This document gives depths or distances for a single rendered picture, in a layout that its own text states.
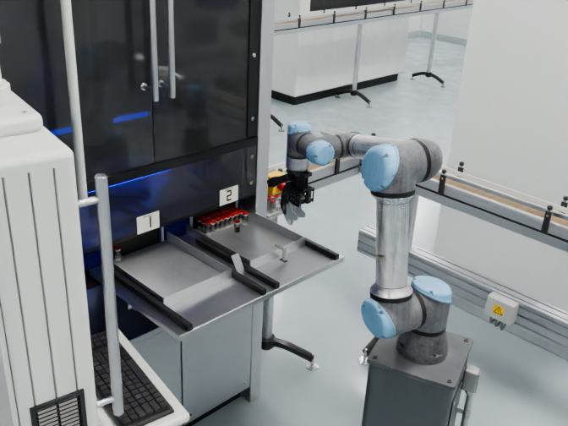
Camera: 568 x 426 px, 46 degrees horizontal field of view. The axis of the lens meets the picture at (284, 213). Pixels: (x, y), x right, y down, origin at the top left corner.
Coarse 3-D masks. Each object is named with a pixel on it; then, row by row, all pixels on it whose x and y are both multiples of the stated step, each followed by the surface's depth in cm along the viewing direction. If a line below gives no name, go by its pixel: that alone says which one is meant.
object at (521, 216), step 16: (448, 176) 280; (464, 176) 282; (416, 192) 291; (432, 192) 285; (448, 192) 279; (464, 192) 274; (480, 192) 275; (496, 192) 266; (512, 192) 268; (464, 208) 276; (480, 208) 271; (496, 208) 265; (512, 208) 261; (528, 208) 262; (544, 208) 254; (560, 208) 256; (496, 224) 267; (512, 224) 262; (528, 224) 257; (544, 224) 251; (560, 224) 250; (544, 240) 254; (560, 240) 250
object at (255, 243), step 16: (240, 208) 256; (240, 224) 249; (256, 224) 249; (272, 224) 245; (208, 240) 232; (224, 240) 237; (240, 240) 237; (256, 240) 238; (272, 240) 239; (288, 240) 239; (304, 240) 235; (240, 256) 221; (256, 256) 228; (272, 256) 225
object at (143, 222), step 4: (152, 212) 216; (156, 212) 217; (140, 216) 213; (144, 216) 214; (148, 216) 215; (152, 216) 216; (156, 216) 218; (140, 220) 213; (144, 220) 214; (148, 220) 216; (152, 220) 217; (156, 220) 218; (140, 224) 214; (144, 224) 215; (148, 224) 216; (152, 224) 218; (156, 224) 219; (140, 228) 215; (144, 228) 216; (148, 228) 217; (152, 228) 218; (140, 232) 215
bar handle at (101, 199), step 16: (96, 176) 131; (96, 192) 132; (96, 208) 134; (112, 256) 139; (112, 272) 140; (112, 288) 142; (112, 304) 143; (112, 320) 145; (112, 336) 146; (112, 352) 148; (112, 368) 150; (112, 384) 152; (112, 400) 154
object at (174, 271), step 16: (176, 240) 231; (128, 256) 223; (144, 256) 224; (160, 256) 224; (176, 256) 225; (192, 256) 225; (208, 256) 220; (128, 272) 214; (144, 272) 215; (160, 272) 215; (176, 272) 216; (192, 272) 216; (208, 272) 216; (224, 272) 211; (144, 288) 203; (160, 288) 206; (176, 288) 207; (192, 288) 203; (208, 288) 208
